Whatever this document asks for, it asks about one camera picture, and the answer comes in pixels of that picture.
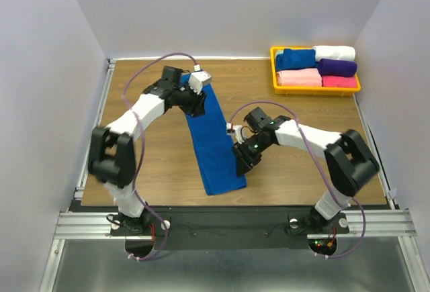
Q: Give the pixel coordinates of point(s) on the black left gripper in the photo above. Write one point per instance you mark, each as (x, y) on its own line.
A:
(197, 107)

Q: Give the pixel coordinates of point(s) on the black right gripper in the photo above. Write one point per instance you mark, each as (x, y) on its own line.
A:
(244, 160)

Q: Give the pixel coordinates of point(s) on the blue microfibre towel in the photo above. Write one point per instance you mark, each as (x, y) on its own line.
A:
(294, 59)

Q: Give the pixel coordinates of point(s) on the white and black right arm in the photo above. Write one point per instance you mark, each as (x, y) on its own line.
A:
(344, 160)

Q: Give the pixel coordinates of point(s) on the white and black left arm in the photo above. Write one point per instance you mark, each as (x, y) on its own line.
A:
(112, 160)

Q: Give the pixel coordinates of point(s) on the yellow plastic tray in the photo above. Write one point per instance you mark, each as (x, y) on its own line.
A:
(311, 91)

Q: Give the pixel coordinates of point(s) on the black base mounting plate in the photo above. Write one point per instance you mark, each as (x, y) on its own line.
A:
(228, 227)

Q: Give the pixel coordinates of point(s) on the rolled light pink towel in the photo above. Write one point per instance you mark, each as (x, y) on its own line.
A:
(308, 77)

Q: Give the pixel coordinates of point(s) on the rolled hot pink towel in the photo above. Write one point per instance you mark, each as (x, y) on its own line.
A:
(338, 82)

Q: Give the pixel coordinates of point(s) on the rolled purple towel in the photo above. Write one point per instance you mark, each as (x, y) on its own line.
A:
(340, 68)

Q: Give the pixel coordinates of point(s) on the rolled white towel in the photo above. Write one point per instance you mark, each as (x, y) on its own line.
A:
(346, 53)

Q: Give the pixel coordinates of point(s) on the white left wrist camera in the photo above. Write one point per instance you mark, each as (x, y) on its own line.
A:
(197, 80)

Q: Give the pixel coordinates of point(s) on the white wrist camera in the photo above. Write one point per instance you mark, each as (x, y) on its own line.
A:
(236, 131)
(197, 80)

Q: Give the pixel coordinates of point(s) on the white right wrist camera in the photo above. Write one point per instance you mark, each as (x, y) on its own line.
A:
(236, 131)

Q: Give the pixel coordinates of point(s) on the aluminium table frame rail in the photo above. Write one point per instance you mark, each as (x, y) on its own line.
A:
(393, 228)

